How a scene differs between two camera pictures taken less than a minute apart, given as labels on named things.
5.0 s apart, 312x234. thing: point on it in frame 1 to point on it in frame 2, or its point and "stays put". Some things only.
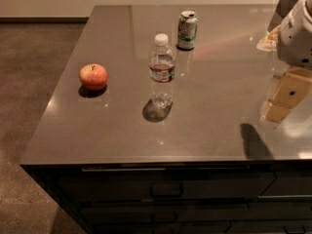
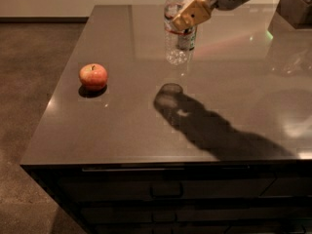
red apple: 93,76 stays put
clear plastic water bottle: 162,71 to 179,45
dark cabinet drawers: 183,197 stays put
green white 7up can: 187,29 stays put
